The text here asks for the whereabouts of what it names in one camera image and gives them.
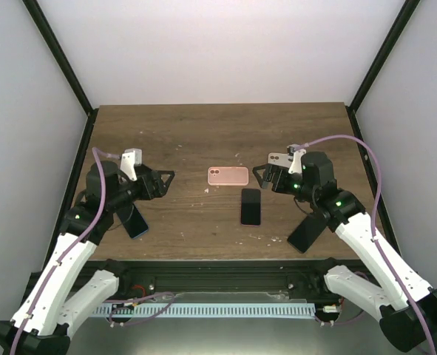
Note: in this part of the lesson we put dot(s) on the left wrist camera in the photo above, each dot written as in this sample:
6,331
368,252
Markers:
130,159

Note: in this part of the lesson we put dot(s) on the pink phone case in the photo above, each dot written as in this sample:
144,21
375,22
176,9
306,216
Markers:
228,176

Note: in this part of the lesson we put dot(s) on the black phone right side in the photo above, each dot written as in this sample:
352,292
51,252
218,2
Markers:
306,233

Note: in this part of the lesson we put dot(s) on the pink-edged black phone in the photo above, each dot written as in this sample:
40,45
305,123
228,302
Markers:
250,211

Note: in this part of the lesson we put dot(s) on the light blue slotted cable duct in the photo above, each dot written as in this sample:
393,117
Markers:
212,310

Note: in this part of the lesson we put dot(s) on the left black frame post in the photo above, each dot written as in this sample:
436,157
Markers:
47,33

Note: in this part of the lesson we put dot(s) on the right black frame post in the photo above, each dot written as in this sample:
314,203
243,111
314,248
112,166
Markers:
402,19

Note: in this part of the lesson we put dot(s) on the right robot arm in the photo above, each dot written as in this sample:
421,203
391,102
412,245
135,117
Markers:
403,303

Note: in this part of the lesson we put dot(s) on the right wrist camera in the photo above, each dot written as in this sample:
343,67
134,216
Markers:
295,154

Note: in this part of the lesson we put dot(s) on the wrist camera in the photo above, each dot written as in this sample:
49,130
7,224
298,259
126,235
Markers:
130,159
295,154

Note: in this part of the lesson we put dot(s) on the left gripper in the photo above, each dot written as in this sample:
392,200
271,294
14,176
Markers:
160,191

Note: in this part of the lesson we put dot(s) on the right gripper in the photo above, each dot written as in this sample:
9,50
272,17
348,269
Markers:
271,169

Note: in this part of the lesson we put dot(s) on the blue-edged black phone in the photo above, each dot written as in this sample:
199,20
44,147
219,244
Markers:
135,223

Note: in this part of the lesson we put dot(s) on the white phone case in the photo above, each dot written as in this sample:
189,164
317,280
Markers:
280,159

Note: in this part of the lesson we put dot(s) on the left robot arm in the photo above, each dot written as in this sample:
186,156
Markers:
51,314

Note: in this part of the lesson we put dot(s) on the black frame post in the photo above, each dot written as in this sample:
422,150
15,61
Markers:
47,33
402,19

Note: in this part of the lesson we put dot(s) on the black aluminium frame rail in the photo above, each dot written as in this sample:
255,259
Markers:
301,278

